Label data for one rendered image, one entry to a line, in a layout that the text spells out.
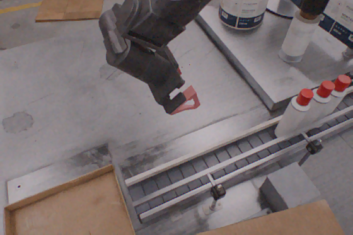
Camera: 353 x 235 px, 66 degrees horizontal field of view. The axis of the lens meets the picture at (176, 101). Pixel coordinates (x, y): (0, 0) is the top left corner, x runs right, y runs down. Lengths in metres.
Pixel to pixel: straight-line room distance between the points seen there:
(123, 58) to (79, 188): 0.53
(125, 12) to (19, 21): 2.78
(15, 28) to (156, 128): 2.34
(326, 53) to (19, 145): 1.17
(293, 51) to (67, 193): 0.90
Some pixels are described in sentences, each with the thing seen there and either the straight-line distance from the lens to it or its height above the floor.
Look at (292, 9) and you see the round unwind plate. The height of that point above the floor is 0.89.
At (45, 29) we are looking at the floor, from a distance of 2.93.
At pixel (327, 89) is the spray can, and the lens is 0.80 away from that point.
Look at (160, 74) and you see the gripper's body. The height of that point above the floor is 1.27.
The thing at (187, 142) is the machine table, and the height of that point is 0.83.
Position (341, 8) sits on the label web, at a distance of 1.23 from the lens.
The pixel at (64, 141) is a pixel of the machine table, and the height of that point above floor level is 0.83.
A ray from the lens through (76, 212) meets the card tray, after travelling 0.86.
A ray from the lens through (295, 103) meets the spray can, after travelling 0.78.
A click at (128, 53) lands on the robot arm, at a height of 1.33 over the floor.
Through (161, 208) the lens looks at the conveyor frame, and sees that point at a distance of 0.77.
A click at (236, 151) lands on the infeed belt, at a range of 0.85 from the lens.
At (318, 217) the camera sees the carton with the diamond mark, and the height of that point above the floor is 1.12.
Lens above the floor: 1.62
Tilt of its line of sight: 52 degrees down
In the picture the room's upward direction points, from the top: straight up
